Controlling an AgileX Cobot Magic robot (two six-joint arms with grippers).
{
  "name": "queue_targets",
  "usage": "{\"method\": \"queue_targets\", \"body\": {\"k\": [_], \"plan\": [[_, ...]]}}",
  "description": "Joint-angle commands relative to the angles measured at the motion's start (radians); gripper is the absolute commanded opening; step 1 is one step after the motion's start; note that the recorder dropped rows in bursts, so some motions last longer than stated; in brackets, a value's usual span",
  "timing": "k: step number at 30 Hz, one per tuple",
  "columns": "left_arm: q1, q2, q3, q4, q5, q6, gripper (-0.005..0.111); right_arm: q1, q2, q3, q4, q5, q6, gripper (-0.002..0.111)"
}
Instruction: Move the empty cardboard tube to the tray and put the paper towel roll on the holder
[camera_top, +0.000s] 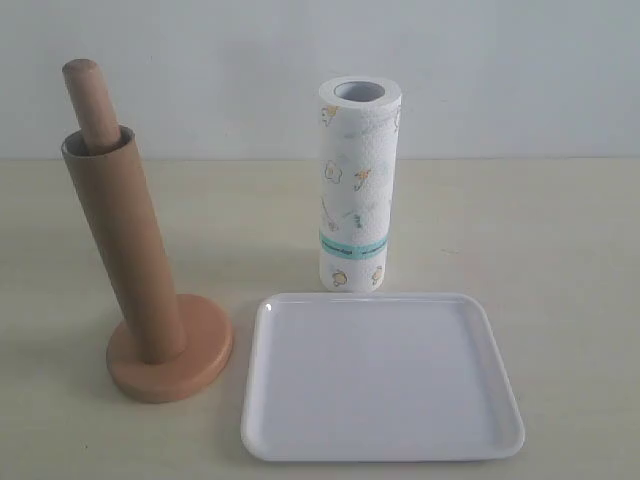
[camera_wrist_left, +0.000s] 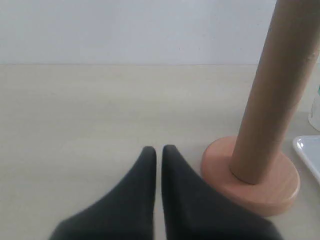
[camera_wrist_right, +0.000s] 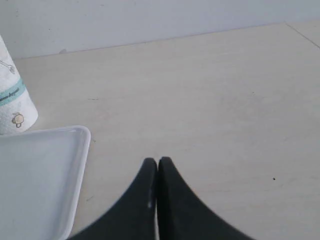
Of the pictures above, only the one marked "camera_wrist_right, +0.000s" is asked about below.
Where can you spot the patterned paper towel roll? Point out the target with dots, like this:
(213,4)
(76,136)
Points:
(17,110)

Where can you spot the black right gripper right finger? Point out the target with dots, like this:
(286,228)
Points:
(181,215)

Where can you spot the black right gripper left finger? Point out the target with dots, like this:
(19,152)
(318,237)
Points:
(132,217)

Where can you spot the white plastic tray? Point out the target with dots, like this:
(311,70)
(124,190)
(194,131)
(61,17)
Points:
(41,174)

